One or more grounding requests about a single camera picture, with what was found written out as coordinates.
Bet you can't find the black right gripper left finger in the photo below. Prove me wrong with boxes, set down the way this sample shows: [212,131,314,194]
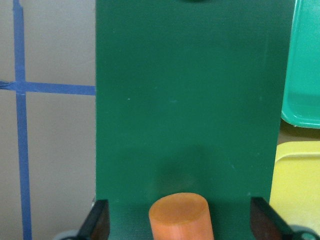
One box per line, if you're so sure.
[77,199,110,240]

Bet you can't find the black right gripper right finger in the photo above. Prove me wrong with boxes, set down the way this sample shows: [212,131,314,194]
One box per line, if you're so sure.
[250,197,293,240]

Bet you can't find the plain orange cylinder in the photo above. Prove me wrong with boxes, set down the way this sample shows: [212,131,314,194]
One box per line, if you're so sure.
[148,192,214,240]

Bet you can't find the yellow plastic tray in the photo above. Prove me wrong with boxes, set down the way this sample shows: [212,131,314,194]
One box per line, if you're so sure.
[269,141,320,234]

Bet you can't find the green plastic tray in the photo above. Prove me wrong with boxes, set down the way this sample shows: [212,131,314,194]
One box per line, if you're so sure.
[281,0,320,129]

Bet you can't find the green conveyor belt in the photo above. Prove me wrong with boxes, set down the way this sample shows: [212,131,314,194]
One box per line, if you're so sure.
[96,0,295,240]

